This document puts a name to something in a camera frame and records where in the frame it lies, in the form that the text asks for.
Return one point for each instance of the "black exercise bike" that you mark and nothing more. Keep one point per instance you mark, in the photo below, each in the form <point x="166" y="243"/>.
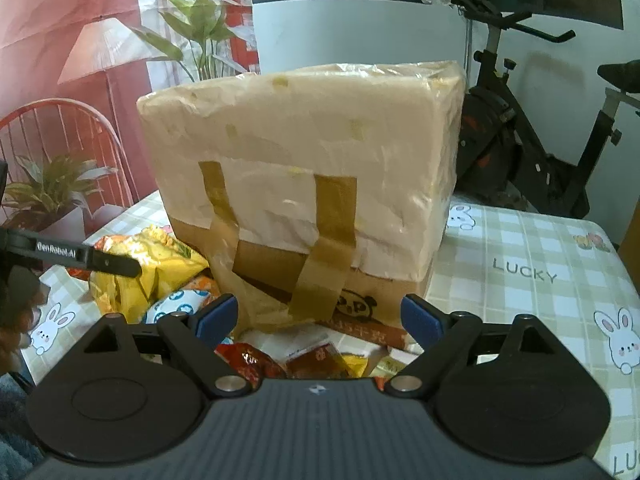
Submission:
<point x="505" y="125"/>

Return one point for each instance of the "red snack packet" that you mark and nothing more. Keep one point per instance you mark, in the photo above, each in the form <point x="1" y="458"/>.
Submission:
<point x="250" y="362"/>

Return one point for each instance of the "orange and white snack packet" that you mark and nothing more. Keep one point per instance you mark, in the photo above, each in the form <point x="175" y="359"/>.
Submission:
<point x="175" y="305"/>

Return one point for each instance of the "thin metal pole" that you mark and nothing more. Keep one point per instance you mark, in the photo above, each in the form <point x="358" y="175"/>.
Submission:
<point x="469" y="50"/>

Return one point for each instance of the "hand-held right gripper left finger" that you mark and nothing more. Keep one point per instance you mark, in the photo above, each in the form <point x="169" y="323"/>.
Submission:
<point x="219" y="316"/>

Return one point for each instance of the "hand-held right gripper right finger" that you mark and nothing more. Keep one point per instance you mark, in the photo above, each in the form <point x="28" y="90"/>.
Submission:
<point x="422" y="319"/>

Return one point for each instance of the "taped cardboard box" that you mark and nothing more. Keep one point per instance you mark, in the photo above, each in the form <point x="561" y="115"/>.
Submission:
<point x="300" y="160"/>

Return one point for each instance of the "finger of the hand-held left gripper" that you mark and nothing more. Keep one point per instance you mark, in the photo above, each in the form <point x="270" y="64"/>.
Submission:
<point x="100" y="260"/>

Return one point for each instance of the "yellow and orange snack packet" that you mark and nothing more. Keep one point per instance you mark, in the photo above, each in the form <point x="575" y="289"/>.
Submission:
<point x="312" y="360"/>

